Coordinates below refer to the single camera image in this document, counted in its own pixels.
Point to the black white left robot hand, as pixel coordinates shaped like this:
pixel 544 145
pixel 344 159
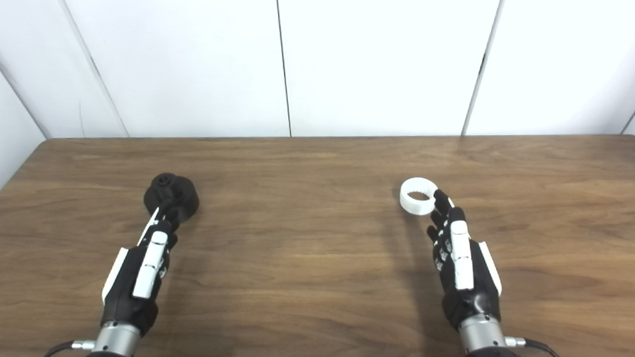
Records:
pixel 149 268

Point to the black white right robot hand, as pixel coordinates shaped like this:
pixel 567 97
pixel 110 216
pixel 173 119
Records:
pixel 462 263

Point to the round black part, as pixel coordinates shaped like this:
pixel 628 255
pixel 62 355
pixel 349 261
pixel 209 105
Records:
pixel 185 195

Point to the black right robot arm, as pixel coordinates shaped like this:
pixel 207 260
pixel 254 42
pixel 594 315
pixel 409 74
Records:
pixel 483 337

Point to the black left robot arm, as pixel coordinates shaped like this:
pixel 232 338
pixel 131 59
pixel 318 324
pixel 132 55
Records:
pixel 116 341

